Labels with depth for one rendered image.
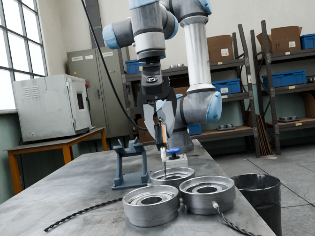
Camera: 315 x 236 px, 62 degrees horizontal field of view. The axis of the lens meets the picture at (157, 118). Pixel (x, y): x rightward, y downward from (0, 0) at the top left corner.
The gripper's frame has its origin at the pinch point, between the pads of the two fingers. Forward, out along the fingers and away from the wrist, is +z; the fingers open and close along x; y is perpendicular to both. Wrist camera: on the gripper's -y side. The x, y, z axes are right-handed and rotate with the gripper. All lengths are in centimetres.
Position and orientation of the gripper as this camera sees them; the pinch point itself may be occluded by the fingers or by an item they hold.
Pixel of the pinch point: (161, 134)
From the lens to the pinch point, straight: 64.8
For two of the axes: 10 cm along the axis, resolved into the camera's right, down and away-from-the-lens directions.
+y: 0.8, -0.6, 9.9
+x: -9.9, 1.3, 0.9
